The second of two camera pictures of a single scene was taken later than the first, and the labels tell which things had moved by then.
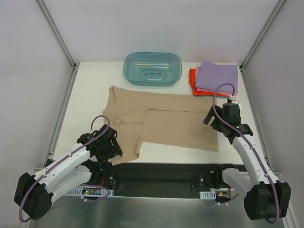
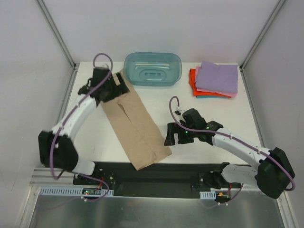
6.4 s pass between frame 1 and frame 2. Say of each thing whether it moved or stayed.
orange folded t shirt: stayed
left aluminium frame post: stayed
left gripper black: moved
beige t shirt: moved
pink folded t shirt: stayed
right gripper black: moved
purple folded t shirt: stayed
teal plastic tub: stayed
